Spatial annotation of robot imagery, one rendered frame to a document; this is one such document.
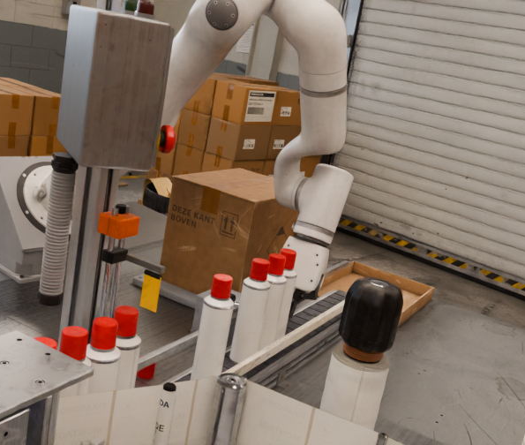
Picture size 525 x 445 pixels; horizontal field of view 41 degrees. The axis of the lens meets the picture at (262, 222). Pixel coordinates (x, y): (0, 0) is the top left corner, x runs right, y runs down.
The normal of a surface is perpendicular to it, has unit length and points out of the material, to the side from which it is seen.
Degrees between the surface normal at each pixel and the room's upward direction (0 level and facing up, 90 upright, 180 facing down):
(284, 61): 90
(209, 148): 90
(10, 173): 46
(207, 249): 90
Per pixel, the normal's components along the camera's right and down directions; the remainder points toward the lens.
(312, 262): -0.29, -0.18
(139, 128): 0.42, 0.30
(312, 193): -0.56, -0.24
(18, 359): 0.18, -0.95
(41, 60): 0.75, 0.29
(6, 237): -0.64, 0.08
